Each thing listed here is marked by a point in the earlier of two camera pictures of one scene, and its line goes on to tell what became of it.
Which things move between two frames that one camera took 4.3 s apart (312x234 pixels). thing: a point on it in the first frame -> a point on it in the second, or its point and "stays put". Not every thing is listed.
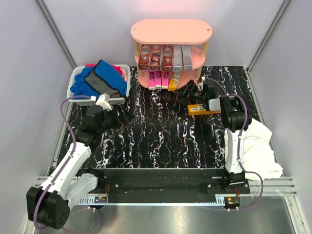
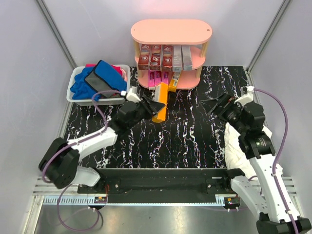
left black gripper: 125,118 -> 152,108
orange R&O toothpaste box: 197,109 -> 161,96
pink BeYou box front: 165,80 stays put
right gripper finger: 184,90 -> 209,105
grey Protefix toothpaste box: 177,58 stays put
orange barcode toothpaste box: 173,84 stays put
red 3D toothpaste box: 156,58 stays put
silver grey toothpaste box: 186,57 stays put
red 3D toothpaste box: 145,56 stays put
